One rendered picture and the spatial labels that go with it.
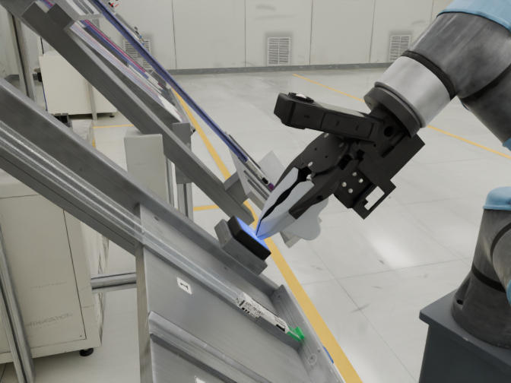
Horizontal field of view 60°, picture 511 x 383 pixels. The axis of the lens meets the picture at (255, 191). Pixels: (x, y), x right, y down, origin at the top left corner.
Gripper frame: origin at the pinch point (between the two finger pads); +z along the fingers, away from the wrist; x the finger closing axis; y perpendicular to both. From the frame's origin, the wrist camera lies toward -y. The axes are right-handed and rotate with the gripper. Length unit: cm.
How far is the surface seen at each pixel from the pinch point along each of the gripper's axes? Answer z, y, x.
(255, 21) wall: -144, 139, 738
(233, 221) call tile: 1.6, -2.5, 0.7
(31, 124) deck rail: 5.4, -24.8, -2.4
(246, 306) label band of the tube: 4.7, -1.6, -11.2
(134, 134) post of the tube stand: 6.2, -12.2, 28.9
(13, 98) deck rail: 4.5, -27.1, -2.4
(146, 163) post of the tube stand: 8.5, -7.9, 27.2
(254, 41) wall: -120, 160, 738
